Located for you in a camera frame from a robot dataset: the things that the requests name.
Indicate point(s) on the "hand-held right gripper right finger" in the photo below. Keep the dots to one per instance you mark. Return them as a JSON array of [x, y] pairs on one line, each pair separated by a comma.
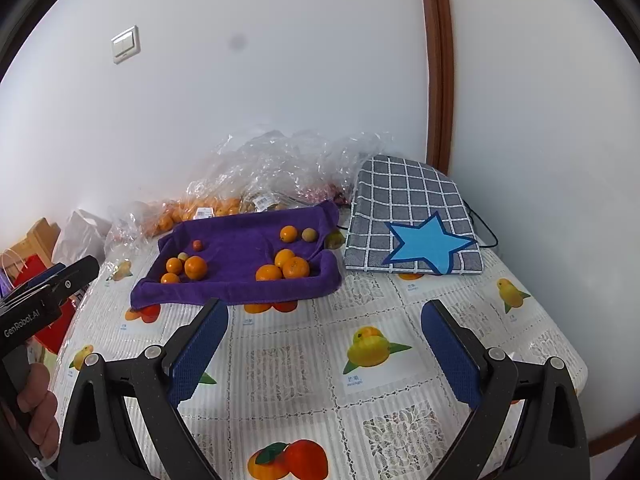
[[450, 350]]

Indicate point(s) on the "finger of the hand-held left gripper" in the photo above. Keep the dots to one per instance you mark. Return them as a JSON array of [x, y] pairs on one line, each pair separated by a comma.
[[70, 277], [47, 272]]

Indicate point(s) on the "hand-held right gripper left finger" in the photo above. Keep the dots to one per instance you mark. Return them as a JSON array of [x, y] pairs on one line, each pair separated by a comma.
[[200, 350]]

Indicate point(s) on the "large orange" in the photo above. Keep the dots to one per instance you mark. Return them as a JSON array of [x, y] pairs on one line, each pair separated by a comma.
[[195, 267], [296, 268], [283, 255], [269, 274]]

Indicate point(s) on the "oval small orange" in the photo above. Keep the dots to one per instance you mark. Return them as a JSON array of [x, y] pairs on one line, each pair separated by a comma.
[[173, 264]]

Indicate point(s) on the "purple towel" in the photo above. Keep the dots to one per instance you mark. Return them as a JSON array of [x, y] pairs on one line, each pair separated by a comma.
[[240, 245]]

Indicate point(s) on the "yellow-green round fruit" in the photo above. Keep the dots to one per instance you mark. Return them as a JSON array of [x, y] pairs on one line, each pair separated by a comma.
[[309, 235], [334, 240]]

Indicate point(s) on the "person's left hand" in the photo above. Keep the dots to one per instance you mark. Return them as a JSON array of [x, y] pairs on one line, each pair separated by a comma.
[[42, 410]]

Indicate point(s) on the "red paper bag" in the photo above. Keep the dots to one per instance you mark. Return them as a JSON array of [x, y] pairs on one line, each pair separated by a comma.
[[50, 332]]

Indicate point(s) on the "white plastic bag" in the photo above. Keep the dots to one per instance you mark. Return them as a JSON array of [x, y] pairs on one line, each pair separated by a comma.
[[80, 240]]

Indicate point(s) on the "clear plastic bag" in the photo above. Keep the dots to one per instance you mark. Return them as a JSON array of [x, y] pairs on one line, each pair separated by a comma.
[[135, 225], [345, 160], [260, 170]]

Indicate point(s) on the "pile of bagged oranges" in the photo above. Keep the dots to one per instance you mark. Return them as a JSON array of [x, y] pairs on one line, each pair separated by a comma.
[[200, 207]]

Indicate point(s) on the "grey checked cushion blue star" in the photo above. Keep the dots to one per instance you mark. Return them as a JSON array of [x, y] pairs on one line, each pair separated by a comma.
[[400, 195]]

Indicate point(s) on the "white light switch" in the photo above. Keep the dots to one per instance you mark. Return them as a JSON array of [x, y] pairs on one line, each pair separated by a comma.
[[125, 45]]

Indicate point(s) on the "brown wooden door frame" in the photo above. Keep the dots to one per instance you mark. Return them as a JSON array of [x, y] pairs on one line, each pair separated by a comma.
[[437, 60]]

